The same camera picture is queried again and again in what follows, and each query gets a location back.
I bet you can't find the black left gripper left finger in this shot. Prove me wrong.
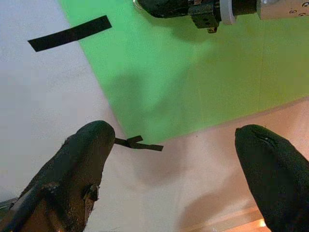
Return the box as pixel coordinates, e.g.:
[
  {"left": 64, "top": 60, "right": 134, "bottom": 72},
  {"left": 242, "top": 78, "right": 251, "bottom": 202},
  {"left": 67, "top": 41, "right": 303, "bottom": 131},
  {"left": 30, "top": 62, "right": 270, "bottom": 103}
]
[{"left": 0, "top": 120, "right": 116, "bottom": 232}]

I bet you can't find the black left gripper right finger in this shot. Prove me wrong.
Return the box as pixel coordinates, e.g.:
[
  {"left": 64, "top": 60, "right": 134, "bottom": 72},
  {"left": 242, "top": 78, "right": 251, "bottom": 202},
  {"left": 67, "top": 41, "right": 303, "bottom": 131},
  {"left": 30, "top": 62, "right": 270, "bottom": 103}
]
[{"left": 235, "top": 124, "right": 309, "bottom": 232}]

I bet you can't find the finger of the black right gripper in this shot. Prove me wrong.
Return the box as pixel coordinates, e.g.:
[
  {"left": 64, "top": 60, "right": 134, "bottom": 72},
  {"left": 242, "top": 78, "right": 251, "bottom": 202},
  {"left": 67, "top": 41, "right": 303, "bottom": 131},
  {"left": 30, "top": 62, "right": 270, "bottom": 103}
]
[{"left": 136, "top": 0, "right": 194, "bottom": 19}]

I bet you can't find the short black tape strip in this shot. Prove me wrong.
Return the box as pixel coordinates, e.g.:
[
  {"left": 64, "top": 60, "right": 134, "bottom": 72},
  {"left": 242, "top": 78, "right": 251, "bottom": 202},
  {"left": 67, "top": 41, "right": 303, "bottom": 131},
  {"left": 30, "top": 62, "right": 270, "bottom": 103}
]
[{"left": 126, "top": 135, "right": 144, "bottom": 149}]

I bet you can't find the green board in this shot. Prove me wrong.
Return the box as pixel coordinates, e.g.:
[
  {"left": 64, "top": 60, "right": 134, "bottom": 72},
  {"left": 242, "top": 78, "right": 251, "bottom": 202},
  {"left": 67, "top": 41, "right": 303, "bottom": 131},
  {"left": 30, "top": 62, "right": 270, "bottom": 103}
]
[{"left": 57, "top": 0, "right": 309, "bottom": 145}]

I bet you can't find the thin black tape strip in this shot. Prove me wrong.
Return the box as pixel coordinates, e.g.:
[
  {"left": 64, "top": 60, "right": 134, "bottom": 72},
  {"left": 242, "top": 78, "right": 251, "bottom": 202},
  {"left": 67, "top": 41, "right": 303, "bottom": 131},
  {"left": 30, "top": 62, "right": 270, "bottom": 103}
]
[{"left": 114, "top": 138, "right": 164, "bottom": 152}]

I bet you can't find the long black tape strip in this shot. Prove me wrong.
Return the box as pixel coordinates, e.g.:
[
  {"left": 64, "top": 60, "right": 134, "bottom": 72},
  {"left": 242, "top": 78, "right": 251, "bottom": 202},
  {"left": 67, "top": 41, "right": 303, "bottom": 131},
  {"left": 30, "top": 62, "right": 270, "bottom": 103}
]
[{"left": 27, "top": 15, "right": 113, "bottom": 53}]

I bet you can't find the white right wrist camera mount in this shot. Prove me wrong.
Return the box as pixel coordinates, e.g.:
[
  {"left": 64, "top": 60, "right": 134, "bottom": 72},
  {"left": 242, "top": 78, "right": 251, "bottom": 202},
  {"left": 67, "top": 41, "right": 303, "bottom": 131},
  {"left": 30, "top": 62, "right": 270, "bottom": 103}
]
[{"left": 219, "top": 0, "right": 237, "bottom": 26}]

